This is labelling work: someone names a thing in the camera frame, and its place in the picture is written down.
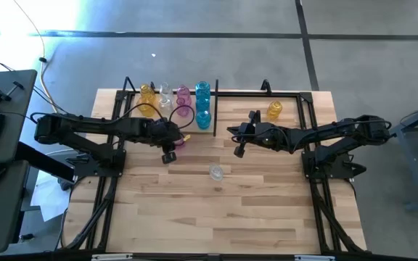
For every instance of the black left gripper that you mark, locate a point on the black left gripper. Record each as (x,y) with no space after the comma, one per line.
(165,134)

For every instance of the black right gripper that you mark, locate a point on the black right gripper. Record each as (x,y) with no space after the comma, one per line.
(263,136)

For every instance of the pink ribbed glass vase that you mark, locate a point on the pink ribbed glass vase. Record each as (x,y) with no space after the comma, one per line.
(180,145)
(184,92)

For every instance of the clear wide panelled glass vase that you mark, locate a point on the clear wide panelled glass vase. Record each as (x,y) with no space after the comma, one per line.
(165,106)

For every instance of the pink swirl glass bud vase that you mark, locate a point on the pink swirl glass bud vase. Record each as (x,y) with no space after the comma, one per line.
(182,108)

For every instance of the blue round embossed glass vase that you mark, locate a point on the blue round embossed glass vase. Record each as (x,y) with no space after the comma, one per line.
(203,120)

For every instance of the yellow diamond-pattern glass vase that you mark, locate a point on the yellow diamond-pattern glass vase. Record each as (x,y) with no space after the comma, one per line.
(146,108)

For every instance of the blue tall glass bottle vase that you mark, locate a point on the blue tall glass bottle vase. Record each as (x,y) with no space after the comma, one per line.
(202,104)

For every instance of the yellow glass bottle vase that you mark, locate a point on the yellow glass bottle vase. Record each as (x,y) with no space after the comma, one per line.
(274,109)

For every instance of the clear narrow-neck glass bottle vase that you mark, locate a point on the clear narrow-neck glass bottle vase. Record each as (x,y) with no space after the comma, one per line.
(165,88)

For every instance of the clear finely ribbed glass vase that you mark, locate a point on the clear finely ribbed glass vase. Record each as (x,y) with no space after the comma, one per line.
(216,172)

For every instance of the yellow panelled round glass vase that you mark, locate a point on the yellow panelled round glass vase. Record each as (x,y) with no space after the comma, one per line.
(146,90)

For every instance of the blue square textured glass vase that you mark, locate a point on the blue square textured glass vase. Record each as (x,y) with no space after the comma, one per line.
(202,88)

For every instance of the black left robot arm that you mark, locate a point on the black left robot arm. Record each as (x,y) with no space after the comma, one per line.
(96,125)

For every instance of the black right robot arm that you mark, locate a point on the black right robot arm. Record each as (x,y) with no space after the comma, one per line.
(332,132)

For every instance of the black desk support beam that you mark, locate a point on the black desk support beam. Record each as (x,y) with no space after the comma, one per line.
(42,161)

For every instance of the white paper sheet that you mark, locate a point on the white paper sheet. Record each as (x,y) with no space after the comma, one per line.
(49,197)

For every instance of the black floor plug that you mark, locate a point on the black floor plug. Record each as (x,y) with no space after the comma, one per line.
(26,237)

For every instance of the dark grey desk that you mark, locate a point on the dark grey desk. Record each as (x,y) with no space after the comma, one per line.
(9,217)

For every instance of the grey metal side table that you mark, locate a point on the grey metal side table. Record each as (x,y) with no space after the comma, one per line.
(411,168)

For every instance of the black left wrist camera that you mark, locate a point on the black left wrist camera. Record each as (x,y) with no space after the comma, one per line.
(169,157)

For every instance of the black metal shelf frame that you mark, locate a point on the black metal shelf frame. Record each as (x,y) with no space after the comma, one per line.
(216,108)

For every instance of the black aluminium table frame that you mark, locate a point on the black aluminium table frame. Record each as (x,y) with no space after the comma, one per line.
(252,94)

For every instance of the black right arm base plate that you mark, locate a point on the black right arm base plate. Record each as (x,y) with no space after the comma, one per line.
(310,170)

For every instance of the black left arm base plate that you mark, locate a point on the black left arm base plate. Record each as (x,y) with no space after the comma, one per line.
(85,168)

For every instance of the silver aluminium bracket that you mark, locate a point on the silver aluminium bracket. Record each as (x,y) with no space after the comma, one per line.
(314,258)
(111,257)

